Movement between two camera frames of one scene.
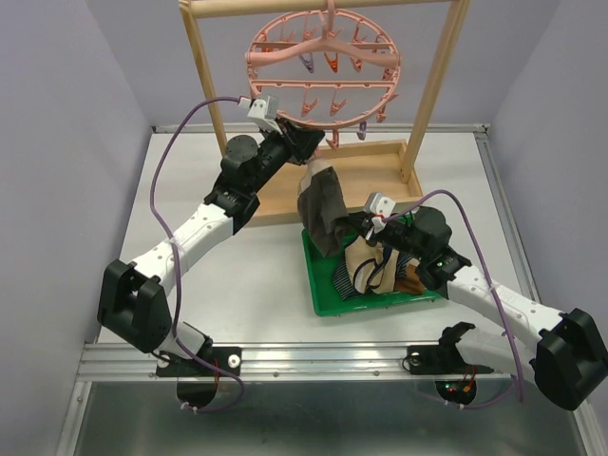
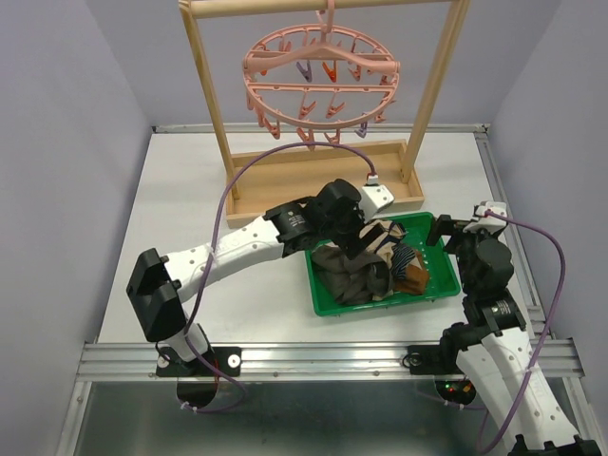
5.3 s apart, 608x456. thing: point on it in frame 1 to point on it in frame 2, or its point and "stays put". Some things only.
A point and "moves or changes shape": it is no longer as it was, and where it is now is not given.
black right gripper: (370, 236) to (445, 225)
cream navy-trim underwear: (370, 267) moves or changes shape
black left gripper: (300, 143) to (351, 244)
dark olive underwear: (323, 209) moves or changes shape
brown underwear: (410, 283) stays put
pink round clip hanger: (328, 68) moves or changes shape
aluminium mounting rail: (287, 362) stays put
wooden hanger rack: (370, 171) stays put
